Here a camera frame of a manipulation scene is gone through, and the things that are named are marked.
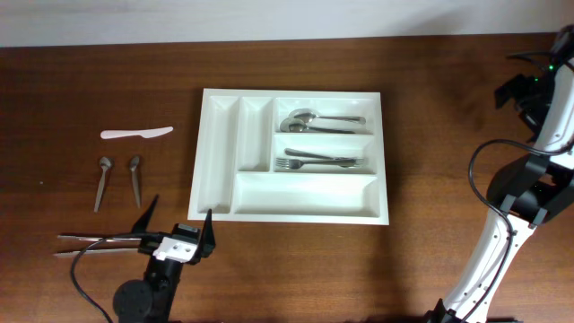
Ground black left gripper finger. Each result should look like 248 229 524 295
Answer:
131 195 160 232
195 209 215 262

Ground silver fork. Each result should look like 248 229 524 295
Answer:
283 148 361 162
274 158 365 170

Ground large silver spoon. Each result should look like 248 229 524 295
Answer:
289 109 366 125
280 118 353 134

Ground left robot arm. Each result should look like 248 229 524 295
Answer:
113 199 216 323

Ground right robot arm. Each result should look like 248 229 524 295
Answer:
423 25 573 322

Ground small silver teaspoon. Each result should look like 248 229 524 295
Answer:
93 157 113 213
129 155 142 208

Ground white plastic knife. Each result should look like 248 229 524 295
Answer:
100 127 174 140

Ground white cutlery tray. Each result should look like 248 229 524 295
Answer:
188 89 389 225

